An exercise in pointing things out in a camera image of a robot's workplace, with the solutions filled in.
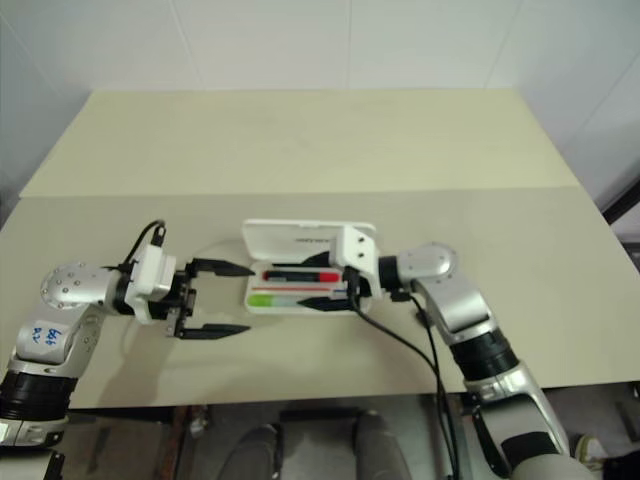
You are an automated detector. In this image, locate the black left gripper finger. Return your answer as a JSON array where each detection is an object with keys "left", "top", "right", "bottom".
[
  {"left": 187, "top": 257, "right": 257, "bottom": 278},
  {"left": 174, "top": 323, "right": 252, "bottom": 343}
]

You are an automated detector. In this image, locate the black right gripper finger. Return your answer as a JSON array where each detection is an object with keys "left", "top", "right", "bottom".
[
  {"left": 295, "top": 294, "right": 351, "bottom": 313},
  {"left": 294, "top": 250, "right": 334, "bottom": 268}
]

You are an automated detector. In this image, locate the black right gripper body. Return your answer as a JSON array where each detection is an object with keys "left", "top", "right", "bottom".
[{"left": 344, "top": 267, "right": 374, "bottom": 308}]

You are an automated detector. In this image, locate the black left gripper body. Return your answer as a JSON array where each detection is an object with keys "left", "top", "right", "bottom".
[{"left": 149, "top": 264, "right": 199, "bottom": 339}]

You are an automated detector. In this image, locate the black marker with red cap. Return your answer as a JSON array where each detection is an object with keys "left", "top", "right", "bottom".
[{"left": 260, "top": 269, "right": 344, "bottom": 283}]

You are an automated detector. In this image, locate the white plastic pencil case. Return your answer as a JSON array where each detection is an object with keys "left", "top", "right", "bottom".
[{"left": 241, "top": 218, "right": 378, "bottom": 318}]

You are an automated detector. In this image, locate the green capped marker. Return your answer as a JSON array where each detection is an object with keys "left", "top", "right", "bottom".
[{"left": 247, "top": 294, "right": 302, "bottom": 309}]

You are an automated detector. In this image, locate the rusty metal table leg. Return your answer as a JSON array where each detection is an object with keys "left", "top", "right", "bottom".
[{"left": 172, "top": 403, "right": 212, "bottom": 480}]

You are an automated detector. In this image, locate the grey rounded shape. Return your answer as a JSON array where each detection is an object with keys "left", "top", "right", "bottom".
[
  {"left": 352, "top": 410, "right": 409, "bottom": 480},
  {"left": 222, "top": 422, "right": 286, "bottom": 480}
]

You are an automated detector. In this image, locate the dark metal table leg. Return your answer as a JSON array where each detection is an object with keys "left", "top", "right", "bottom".
[{"left": 432, "top": 393, "right": 476, "bottom": 480}]

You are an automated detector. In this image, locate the white and green shoe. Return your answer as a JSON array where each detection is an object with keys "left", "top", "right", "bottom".
[{"left": 573, "top": 433, "right": 609, "bottom": 462}]

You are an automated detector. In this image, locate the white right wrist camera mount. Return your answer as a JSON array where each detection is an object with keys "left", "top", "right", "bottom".
[{"left": 333, "top": 224, "right": 384, "bottom": 302}]

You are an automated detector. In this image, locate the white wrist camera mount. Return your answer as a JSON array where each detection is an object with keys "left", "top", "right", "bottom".
[
  {"left": 333, "top": 224, "right": 384, "bottom": 302},
  {"left": 122, "top": 242, "right": 179, "bottom": 327}
]

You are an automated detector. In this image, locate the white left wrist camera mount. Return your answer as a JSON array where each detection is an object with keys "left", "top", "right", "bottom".
[{"left": 122, "top": 242, "right": 179, "bottom": 327}]

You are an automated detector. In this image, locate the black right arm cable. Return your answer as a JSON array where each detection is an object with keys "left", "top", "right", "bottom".
[
  {"left": 391, "top": 292, "right": 454, "bottom": 480},
  {"left": 348, "top": 268, "right": 459, "bottom": 480}
]

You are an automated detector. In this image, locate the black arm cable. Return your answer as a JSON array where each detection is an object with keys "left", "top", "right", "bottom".
[
  {"left": 119, "top": 219, "right": 169, "bottom": 274},
  {"left": 391, "top": 292, "right": 454, "bottom": 480},
  {"left": 348, "top": 268, "right": 459, "bottom": 480}
]

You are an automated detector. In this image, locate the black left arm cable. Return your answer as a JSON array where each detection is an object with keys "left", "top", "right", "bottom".
[{"left": 119, "top": 219, "right": 169, "bottom": 274}]

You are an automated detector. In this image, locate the black frame at wall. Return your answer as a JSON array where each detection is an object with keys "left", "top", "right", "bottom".
[{"left": 602, "top": 173, "right": 640, "bottom": 225}]

